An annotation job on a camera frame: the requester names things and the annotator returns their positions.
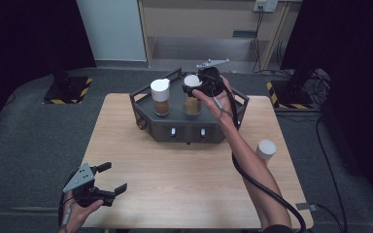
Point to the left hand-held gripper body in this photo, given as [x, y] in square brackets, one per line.
[81, 179]

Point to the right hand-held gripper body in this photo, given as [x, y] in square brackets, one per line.
[212, 81]

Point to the tan spice jar white lid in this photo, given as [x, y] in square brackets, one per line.
[192, 106]

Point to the brown spice jar flip cap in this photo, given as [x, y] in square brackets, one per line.
[160, 90]

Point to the black corner storage rack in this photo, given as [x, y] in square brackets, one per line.
[178, 124]

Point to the red spice jar white lid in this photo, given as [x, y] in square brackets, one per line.
[267, 149]

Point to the person's right hand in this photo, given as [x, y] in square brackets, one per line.
[223, 105]

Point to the person's left hand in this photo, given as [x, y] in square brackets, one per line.
[76, 216]

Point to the wooden cabinet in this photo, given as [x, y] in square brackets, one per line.
[200, 22]

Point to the black stand with striped base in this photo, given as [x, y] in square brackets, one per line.
[66, 92]
[291, 97]

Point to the white panel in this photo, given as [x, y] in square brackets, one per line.
[113, 29]

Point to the black curtain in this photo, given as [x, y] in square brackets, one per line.
[19, 48]
[353, 64]

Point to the grey tape patch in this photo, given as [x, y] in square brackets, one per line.
[304, 206]

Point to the white wall outlet box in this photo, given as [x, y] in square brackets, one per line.
[265, 5]

